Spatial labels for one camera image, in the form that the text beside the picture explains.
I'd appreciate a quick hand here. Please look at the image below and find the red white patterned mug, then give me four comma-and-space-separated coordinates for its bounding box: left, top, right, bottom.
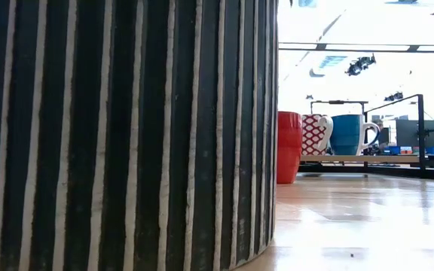
301, 114, 335, 157

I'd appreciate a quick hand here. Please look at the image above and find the blue mug white handle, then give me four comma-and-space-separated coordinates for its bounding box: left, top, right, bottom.
329, 114, 381, 157

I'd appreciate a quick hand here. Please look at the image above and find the black white striped cup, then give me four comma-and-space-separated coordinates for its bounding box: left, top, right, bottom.
0, 0, 279, 271

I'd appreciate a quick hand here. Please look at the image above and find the large black ceiling fixture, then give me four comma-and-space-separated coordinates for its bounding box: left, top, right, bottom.
346, 53, 377, 77

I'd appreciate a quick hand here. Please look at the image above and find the wooden shelf board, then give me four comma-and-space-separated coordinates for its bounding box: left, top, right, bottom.
299, 154, 420, 164

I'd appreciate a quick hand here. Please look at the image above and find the dark room monitor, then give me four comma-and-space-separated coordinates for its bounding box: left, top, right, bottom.
396, 119, 434, 148

